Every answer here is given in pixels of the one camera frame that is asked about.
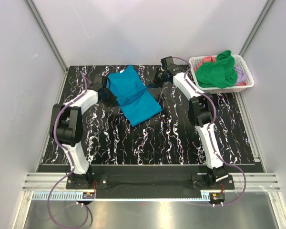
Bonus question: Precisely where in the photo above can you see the aluminium rail bar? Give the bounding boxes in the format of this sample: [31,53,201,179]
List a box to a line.
[22,173,280,192]

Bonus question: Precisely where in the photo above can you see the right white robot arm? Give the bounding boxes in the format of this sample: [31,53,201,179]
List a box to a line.
[148,56,228,189]

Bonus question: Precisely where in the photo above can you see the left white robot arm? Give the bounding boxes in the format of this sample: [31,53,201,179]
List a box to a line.
[49,74,118,189]

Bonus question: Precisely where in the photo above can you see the blue t shirt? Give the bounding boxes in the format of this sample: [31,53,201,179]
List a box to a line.
[107,65,162,127]

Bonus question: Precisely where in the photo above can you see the right aluminium frame post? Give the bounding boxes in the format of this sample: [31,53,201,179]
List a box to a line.
[239,0,276,56]

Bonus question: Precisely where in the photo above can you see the aluminium frame post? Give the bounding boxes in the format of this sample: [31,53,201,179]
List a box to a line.
[24,0,69,73]
[239,0,276,56]

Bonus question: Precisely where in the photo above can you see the left aluminium frame post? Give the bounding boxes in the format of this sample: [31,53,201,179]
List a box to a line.
[24,0,69,73]

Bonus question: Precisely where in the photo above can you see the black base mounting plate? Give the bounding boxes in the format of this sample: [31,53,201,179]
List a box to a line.
[67,165,235,201]

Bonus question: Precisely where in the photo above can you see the lilac t shirt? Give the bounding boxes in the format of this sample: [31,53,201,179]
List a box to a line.
[234,66,247,86]

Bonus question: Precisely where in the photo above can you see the white plastic laundry basket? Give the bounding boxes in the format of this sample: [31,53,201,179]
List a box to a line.
[189,54,255,94]

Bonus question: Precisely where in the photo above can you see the green t shirt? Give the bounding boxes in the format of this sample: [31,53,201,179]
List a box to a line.
[195,50,238,89]

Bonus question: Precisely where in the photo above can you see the pink t shirt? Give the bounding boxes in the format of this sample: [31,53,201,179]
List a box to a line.
[194,56,216,72]

